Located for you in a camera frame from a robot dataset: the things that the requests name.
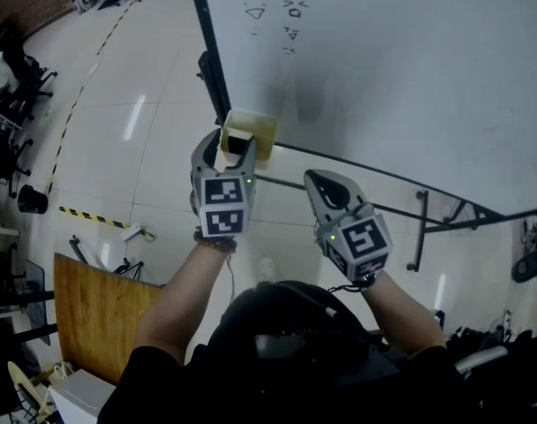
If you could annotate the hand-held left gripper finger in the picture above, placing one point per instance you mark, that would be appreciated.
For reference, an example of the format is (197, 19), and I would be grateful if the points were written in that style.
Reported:
(198, 157)
(251, 161)

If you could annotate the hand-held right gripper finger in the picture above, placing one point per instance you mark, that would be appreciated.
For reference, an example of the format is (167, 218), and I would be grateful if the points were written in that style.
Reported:
(315, 210)
(359, 194)

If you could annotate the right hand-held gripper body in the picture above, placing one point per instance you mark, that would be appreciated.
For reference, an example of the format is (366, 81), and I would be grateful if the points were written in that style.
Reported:
(363, 241)

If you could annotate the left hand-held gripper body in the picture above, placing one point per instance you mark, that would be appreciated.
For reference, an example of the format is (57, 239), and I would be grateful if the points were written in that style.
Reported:
(224, 221)

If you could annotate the person's left forearm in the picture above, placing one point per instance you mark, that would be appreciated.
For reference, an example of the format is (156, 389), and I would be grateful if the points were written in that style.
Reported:
(180, 303)

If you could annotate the person's right forearm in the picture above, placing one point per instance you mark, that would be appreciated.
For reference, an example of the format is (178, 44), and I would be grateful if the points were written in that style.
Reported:
(405, 314)

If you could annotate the whiteboard on black stand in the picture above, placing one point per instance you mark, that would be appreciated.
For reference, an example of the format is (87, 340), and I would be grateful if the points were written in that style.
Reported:
(383, 60)

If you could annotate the white box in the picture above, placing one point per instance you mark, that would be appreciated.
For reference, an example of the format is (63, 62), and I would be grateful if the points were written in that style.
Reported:
(83, 400)

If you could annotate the person's white shoe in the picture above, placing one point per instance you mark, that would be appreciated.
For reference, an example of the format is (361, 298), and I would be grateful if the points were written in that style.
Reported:
(267, 270)

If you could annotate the white power strip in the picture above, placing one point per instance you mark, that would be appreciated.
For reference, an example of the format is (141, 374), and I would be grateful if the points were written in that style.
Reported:
(131, 232)

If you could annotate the short yellow black tape strip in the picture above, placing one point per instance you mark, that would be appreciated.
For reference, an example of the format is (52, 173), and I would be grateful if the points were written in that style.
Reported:
(92, 217)

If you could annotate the long yellow black tape line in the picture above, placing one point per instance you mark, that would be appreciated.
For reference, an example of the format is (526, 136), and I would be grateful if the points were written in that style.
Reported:
(67, 122)

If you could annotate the wooden table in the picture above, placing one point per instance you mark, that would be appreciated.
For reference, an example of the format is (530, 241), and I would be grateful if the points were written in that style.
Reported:
(100, 312)

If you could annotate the black round device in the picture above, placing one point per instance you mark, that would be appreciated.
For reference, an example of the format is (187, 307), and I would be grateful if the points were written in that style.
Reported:
(528, 267)

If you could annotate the silver metal tube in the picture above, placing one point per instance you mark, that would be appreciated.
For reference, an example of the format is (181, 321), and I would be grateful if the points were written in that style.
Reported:
(480, 360)

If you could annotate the black trash bin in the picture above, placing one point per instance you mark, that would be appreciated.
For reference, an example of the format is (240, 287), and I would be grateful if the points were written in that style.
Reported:
(32, 199)

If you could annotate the person's black shirt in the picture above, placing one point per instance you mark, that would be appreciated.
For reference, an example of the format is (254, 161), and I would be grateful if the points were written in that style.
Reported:
(153, 391)

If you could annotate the striped white bag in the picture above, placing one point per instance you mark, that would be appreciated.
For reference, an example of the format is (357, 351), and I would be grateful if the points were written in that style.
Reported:
(83, 2)

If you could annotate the black monitor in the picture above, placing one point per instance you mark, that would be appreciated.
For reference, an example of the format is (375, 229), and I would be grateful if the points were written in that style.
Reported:
(36, 303)

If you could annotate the cream plastic chair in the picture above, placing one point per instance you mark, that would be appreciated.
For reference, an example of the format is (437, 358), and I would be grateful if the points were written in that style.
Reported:
(25, 389)

